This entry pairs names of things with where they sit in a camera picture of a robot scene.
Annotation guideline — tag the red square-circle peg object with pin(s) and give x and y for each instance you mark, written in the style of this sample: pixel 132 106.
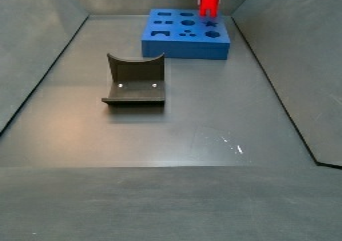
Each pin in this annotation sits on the red square-circle peg object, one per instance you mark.
pixel 209 7

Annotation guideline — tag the blue foam shape-sorter block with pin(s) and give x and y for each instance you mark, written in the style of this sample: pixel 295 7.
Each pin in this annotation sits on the blue foam shape-sorter block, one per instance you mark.
pixel 181 34

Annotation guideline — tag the black curved plastic holder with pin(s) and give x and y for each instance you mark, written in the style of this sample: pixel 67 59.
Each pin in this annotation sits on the black curved plastic holder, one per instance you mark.
pixel 138 81

